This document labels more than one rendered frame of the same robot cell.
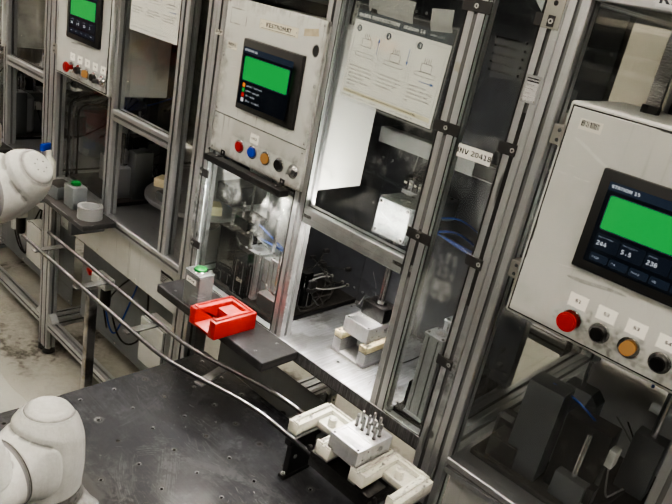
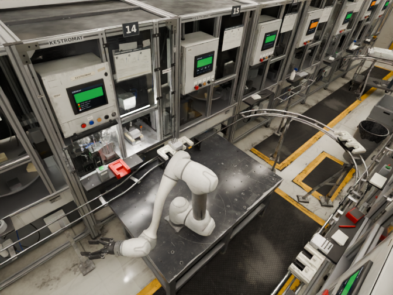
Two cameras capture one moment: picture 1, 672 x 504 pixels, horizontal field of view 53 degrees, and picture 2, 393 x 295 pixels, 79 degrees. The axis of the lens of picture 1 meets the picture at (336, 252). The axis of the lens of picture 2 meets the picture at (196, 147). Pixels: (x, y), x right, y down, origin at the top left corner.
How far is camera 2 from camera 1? 203 cm
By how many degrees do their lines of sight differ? 73
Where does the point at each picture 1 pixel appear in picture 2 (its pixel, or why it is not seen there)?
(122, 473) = (166, 204)
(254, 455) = (156, 176)
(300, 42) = (97, 75)
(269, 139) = (97, 113)
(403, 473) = (183, 140)
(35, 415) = (184, 202)
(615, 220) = (199, 64)
